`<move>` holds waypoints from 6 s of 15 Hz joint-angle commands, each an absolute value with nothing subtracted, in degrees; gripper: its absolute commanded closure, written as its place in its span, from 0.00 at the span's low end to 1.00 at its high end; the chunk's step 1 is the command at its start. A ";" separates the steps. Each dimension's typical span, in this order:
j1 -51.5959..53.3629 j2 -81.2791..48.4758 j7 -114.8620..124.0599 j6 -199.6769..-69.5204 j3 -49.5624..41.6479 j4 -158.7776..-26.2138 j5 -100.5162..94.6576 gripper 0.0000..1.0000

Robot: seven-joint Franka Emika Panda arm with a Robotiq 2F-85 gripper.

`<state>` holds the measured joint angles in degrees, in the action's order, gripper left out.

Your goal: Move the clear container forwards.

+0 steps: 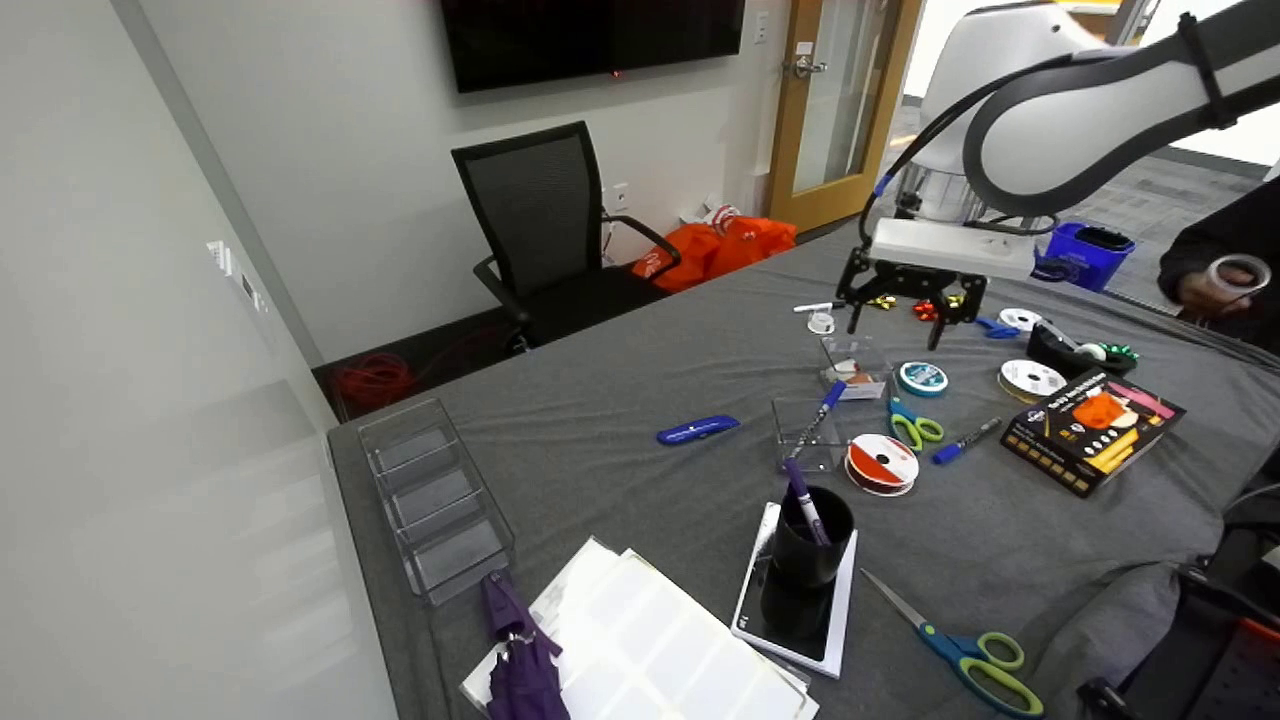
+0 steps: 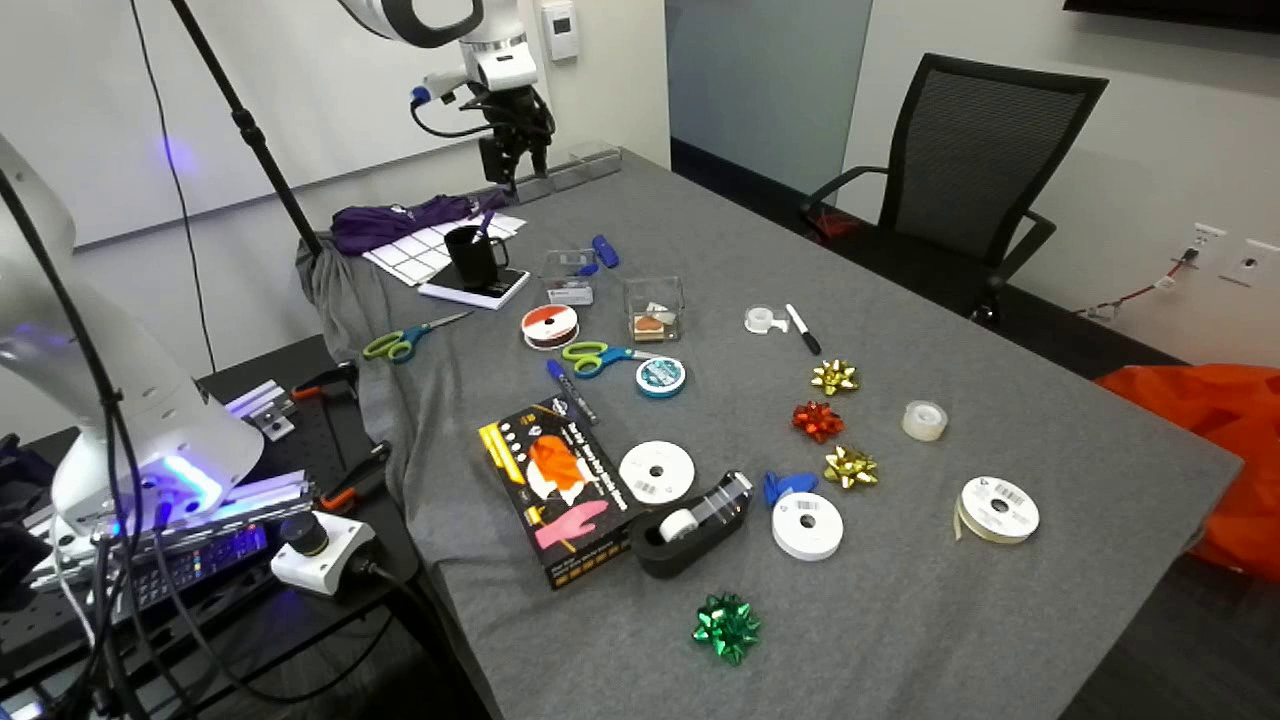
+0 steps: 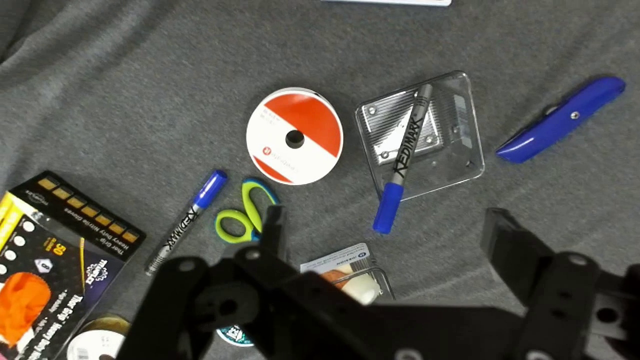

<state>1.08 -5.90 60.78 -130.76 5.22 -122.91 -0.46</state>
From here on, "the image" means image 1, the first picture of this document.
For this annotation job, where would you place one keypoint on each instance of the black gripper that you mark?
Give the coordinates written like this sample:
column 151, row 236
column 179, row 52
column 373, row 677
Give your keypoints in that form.
column 924, row 283

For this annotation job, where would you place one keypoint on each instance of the beige tape roll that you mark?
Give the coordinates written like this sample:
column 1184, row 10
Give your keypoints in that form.
column 1243, row 272

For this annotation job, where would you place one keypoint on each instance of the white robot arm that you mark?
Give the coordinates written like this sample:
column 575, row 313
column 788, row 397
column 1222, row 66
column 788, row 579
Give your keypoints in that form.
column 1015, row 52

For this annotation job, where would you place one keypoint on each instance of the clear container with contents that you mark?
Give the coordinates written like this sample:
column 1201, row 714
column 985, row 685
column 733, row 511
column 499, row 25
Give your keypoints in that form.
column 860, row 386

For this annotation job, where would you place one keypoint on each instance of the person's hand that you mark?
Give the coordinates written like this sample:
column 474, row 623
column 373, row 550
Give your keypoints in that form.
column 1204, row 296

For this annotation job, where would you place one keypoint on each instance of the gold gift bow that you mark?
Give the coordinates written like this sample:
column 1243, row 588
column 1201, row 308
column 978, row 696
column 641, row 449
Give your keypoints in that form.
column 884, row 303
column 952, row 296

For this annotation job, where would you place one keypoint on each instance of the red gift bow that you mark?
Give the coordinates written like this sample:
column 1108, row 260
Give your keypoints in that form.
column 923, row 308

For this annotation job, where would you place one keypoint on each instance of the teal ribbon spool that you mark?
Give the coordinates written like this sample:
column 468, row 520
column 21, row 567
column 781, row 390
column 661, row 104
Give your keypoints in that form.
column 923, row 379

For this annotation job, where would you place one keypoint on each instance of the small white tape roll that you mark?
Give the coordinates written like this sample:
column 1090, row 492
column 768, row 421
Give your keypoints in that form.
column 820, row 327

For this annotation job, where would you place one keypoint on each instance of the white marker black cap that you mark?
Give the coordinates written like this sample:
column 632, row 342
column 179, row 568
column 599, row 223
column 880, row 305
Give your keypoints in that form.
column 813, row 308

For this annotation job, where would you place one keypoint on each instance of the small green scissors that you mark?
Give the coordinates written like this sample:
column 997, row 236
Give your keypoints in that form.
column 919, row 428

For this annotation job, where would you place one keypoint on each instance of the white ribbon spool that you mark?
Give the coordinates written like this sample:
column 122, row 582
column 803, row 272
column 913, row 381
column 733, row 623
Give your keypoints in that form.
column 1022, row 316
column 1031, row 381

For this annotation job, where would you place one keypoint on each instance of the blue white pen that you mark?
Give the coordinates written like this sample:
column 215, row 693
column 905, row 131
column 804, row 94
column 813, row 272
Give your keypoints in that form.
column 820, row 414

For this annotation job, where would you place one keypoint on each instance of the blue marker pen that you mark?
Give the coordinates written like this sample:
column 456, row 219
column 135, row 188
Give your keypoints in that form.
column 699, row 428
column 961, row 440

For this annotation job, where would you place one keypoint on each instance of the orange ribbon spool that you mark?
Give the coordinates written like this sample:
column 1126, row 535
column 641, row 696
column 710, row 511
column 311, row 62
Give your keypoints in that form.
column 880, row 464

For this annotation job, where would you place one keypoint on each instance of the black tape dispenser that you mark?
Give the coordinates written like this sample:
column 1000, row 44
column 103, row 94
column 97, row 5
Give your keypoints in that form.
column 1061, row 351

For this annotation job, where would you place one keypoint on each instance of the orange plastic bag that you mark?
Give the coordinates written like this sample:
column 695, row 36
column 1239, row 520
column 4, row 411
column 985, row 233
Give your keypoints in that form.
column 715, row 248

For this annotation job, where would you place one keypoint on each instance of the blue plastic bin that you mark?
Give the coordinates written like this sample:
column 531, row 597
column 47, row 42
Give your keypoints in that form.
column 1090, row 255

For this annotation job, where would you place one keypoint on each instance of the purple pen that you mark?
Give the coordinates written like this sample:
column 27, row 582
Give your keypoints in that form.
column 804, row 507

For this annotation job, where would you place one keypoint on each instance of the wooden framed glass door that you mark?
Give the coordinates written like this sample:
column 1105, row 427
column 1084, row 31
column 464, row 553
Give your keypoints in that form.
column 784, row 120

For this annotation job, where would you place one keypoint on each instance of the green gift bow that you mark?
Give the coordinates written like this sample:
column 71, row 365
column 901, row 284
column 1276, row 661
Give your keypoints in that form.
column 1123, row 358

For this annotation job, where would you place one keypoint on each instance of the black printed flat package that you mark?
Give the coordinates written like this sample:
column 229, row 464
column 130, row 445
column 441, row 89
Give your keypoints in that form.
column 1090, row 434

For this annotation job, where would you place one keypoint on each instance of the grey tablecloth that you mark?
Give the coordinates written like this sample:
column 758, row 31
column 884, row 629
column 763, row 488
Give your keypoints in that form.
column 641, row 362

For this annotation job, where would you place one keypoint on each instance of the black pen cup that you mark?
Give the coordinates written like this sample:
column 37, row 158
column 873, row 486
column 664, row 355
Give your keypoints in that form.
column 804, row 574

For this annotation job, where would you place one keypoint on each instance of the person in dark clothing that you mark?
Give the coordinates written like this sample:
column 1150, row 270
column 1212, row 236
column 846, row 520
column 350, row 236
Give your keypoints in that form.
column 1232, row 223

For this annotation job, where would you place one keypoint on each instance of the black mesh office chair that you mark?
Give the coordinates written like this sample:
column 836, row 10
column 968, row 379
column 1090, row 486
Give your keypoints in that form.
column 543, row 212

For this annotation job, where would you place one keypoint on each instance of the large blue green scissors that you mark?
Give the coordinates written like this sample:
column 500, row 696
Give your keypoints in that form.
column 992, row 672

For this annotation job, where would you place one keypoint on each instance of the white paper sheets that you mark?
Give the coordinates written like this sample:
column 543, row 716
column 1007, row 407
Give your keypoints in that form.
column 655, row 642

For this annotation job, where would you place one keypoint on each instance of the clear compartment tray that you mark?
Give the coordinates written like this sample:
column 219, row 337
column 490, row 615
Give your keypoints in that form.
column 435, row 503

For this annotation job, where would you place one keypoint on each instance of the purple glove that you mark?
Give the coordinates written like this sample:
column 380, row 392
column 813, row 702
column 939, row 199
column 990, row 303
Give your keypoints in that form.
column 521, row 666

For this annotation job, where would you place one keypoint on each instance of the light grey wrist camera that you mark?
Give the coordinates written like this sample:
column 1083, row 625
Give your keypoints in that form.
column 947, row 244

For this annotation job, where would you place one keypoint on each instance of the white wall outlet plate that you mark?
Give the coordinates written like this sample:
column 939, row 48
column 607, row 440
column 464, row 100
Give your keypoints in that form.
column 618, row 199

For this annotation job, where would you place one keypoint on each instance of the black wall television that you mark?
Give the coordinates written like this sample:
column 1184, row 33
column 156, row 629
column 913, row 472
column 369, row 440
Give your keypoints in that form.
column 587, row 33

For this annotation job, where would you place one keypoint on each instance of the white wall thermostat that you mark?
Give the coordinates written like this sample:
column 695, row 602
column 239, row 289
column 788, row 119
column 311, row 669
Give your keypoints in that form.
column 226, row 258

